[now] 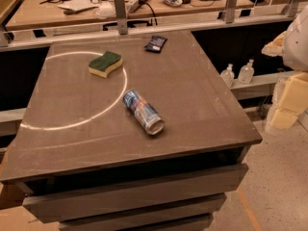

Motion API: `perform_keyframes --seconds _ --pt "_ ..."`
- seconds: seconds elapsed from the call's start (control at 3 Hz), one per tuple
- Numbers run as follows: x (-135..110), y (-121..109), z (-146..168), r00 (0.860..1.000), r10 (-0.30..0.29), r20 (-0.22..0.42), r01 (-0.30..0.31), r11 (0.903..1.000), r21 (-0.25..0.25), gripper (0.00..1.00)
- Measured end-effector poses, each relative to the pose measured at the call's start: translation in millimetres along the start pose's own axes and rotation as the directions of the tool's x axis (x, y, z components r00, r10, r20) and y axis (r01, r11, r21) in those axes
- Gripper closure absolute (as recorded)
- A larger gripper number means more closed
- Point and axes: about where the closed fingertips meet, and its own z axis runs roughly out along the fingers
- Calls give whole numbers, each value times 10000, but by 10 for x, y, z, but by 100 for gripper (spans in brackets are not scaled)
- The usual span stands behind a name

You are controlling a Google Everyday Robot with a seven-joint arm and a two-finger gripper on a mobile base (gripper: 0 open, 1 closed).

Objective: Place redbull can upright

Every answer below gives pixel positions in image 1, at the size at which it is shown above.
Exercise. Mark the dark blue snack packet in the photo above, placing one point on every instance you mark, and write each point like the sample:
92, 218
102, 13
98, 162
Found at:
156, 44

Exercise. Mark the green yellow sponge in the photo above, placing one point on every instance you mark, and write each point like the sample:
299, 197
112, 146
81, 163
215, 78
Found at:
105, 64

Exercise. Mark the left clear sanitizer bottle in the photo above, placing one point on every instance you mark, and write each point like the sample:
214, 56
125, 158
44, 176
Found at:
228, 75

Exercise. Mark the clear sanitizer bottle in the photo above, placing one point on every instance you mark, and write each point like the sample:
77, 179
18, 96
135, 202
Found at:
246, 72
228, 75

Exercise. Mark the metal rail frame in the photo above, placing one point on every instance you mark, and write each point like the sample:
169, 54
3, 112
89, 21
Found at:
35, 23

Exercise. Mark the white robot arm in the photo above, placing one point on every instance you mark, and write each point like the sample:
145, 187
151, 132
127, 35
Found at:
295, 48

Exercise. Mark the grey drawer cabinet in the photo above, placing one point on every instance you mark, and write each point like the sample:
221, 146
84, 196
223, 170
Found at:
83, 160

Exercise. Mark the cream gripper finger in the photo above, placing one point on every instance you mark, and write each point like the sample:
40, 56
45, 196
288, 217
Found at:
275, 47
289, 101

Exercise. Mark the right clear sanitizer bottle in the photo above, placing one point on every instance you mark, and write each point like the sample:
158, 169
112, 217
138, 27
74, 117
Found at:
246, 72

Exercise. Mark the white paper sheet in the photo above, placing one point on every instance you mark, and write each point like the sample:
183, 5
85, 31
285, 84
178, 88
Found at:
77, 5

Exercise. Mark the redbull can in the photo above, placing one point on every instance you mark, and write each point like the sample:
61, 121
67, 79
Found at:
150, 120

